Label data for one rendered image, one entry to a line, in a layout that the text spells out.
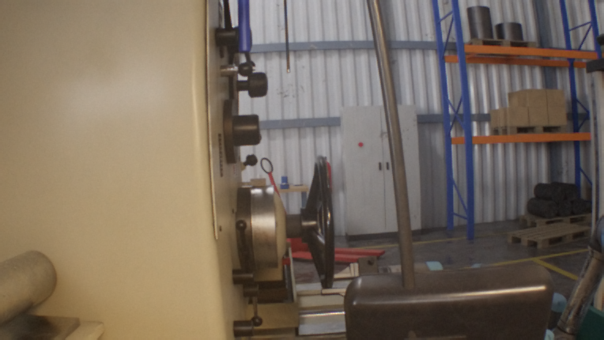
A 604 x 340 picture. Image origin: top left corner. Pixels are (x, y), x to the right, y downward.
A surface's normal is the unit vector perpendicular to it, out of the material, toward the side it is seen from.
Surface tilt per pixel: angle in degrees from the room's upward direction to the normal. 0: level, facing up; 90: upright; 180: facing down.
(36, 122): 90
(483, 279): 20
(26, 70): 90
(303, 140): 90
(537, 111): 90
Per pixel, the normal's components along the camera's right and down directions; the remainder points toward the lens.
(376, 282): -0.12, -0.92
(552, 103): 0.08, 0.04
